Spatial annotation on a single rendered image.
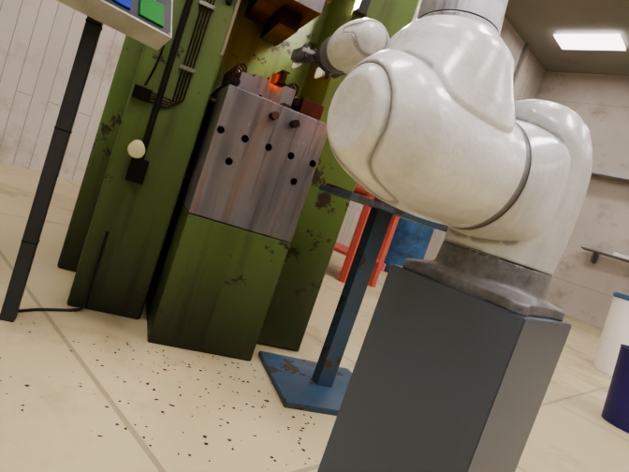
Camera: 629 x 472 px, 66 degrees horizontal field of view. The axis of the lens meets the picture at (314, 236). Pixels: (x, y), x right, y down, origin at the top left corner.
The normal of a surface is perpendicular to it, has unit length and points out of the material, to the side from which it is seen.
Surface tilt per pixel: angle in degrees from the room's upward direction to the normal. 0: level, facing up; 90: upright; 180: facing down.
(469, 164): 101
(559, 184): 84
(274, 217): 90
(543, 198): 92
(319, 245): 90
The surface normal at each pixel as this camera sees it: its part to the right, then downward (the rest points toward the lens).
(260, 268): 0.33, 0.18
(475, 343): -0.66, -0.17
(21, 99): 0.67, 0.29
